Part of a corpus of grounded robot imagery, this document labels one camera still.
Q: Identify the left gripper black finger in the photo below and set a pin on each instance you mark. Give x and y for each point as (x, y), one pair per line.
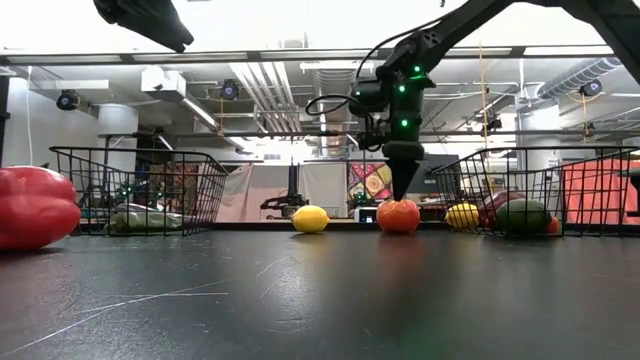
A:
(160, 27)

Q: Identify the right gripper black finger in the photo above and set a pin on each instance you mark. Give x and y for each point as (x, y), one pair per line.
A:
(404, 175)

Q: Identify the orange-red tomato green stem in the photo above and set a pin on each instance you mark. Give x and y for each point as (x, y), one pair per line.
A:
(398, 216)

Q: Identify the yellow lemon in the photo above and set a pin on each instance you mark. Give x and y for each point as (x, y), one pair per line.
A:
(310, 219)
(462, 216)

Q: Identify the green avocado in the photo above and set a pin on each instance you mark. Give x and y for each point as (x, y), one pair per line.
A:
(522, 216)

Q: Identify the purple eggplant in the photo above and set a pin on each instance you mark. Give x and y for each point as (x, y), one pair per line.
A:
(150, 210)

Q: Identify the green cucumber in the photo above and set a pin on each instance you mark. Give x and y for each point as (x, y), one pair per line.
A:
(125, 225)

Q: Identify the red bell pepper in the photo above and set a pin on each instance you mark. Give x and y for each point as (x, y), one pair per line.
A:
(35, 207)

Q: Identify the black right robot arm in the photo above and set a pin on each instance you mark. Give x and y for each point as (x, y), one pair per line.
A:
(450, 25)

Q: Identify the background black robot arm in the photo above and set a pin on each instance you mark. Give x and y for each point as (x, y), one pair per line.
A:
(292, 190)

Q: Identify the colourful patterned tapestry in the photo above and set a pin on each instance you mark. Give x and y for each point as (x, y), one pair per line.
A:
(370, 182)

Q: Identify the black monitor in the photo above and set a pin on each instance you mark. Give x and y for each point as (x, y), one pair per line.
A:
(445, 167)

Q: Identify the white ceiling unit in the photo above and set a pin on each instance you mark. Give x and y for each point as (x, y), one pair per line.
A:
(162, 82)

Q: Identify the small white device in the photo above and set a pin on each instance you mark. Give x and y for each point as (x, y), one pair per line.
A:
(365, 215)

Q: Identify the overhead light bar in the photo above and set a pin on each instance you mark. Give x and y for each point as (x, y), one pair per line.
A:
(320, 54)

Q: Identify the black table mat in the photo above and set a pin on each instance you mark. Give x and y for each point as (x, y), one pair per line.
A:
(320, 300)

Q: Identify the white curtain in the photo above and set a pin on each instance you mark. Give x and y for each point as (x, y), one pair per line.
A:
(250, 195)

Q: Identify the red curtain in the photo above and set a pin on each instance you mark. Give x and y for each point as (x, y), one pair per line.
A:
(590, 185)

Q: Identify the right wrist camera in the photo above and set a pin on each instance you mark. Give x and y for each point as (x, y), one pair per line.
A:
(367, 97)

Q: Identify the grey ceiling duct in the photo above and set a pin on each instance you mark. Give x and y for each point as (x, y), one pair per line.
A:
(332, 80)

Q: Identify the black ceiling camera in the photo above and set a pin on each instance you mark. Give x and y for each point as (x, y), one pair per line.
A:
(67, 100)
(230, 89)
(591, 87)

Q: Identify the black vertical post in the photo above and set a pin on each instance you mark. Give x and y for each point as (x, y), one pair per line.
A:
(4, 125)

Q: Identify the black table frame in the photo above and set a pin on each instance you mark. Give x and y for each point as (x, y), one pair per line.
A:
(250, 226)

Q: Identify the silver flexible duct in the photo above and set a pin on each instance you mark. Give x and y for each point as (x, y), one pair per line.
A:
(580, 75)

